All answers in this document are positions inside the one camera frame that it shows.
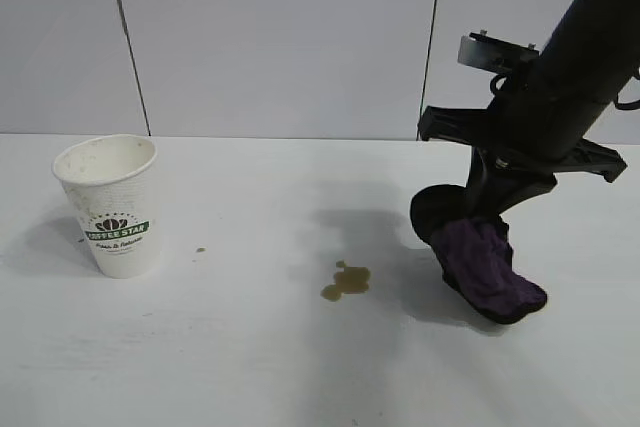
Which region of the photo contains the black and purple cloth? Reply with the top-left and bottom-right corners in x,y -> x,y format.
409,184 -> 549,326

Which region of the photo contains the black cable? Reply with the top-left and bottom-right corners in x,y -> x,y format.
613,66 -> 640,111

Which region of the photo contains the white paper coffee cup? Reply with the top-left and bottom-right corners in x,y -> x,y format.
52,134 -> 162,279

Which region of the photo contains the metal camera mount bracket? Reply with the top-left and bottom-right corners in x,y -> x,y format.
457,31 -> 542,73

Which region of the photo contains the brown coffee spill puddle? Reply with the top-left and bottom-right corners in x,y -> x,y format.
319,259 -> 373,304

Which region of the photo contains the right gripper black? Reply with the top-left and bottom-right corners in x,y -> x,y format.
418,61 -> 629,221

